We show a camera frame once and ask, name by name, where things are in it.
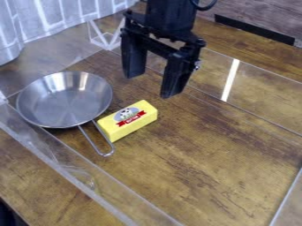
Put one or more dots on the black strip on table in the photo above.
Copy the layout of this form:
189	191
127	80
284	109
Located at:
255	30

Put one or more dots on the silver metal frying pan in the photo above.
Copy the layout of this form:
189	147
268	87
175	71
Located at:
66	99

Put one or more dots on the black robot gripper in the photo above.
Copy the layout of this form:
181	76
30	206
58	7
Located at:
163	31

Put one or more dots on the white sheer curtain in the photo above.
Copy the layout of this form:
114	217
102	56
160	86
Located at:
28	20

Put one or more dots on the clear acrylic barrier wall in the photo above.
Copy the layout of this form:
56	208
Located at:
216	163

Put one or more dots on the yellow butter block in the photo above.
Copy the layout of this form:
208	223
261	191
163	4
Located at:
127	120

